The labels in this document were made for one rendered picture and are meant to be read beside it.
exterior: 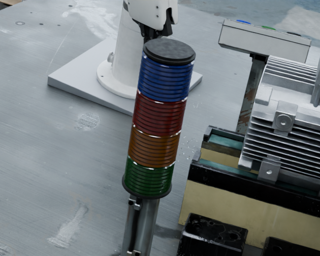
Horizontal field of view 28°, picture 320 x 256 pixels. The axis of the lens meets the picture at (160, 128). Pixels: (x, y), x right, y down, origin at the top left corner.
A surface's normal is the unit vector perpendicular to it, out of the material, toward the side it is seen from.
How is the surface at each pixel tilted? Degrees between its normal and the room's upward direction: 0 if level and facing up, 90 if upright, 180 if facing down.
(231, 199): 90
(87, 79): 4
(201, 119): 0
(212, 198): 90
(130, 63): 92
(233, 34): 64
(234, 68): 0
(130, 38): 91
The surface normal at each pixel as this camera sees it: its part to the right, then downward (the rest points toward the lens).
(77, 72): 0.18, -0.82
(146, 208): -0.27, 0.46
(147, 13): -0.71, 0.47
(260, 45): -0.18, 0.04
